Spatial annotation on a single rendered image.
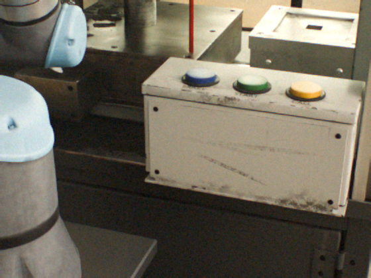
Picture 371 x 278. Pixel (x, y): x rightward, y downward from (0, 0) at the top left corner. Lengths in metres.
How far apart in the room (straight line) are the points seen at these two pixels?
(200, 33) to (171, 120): 0.37
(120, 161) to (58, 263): 0.31
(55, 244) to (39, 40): 0.23
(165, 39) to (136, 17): 0.09
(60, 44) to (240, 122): 0.24
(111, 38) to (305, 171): 0.48
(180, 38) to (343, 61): 0.31
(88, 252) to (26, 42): 0.26
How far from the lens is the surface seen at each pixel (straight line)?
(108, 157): 1.01
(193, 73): 0.88
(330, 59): 1.04
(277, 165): 0.86
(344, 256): 1.00
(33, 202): 0.68
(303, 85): 0.85
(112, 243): 0.82
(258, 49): 1.05
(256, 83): 0.85
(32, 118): 0.64
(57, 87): 1.11
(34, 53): 0.80
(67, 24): 0.78
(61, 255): 0.73
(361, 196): 0.92
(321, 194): 0.87
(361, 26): 0.94
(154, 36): 1.20
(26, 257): 0.70
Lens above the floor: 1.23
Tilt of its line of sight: 27 degrees down
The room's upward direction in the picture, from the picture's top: 1 degrees clockwise
